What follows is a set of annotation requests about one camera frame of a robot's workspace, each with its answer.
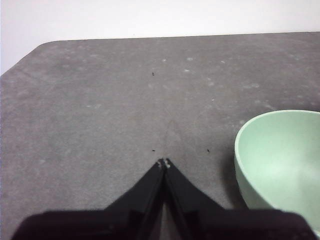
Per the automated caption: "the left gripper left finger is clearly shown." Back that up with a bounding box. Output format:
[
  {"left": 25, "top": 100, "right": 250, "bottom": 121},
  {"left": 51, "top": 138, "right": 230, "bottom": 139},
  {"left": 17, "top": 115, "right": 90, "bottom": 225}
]
[{"left": 11, "top": 159, "right": 166, "bottom": 240}]

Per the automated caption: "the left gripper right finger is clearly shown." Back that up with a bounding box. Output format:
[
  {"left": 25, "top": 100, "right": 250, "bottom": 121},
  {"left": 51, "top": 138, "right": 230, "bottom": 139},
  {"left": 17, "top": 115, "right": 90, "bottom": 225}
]
[{"left": 164, "top": 157, "right": 317, "bottom": 240}]

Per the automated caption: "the green ribbed bowl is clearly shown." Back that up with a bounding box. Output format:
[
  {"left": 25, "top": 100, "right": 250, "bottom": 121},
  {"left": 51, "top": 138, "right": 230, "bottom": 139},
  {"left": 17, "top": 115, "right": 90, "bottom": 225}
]
[{"left": 234, "top": 109, "right": 320, "bottom": 238}]

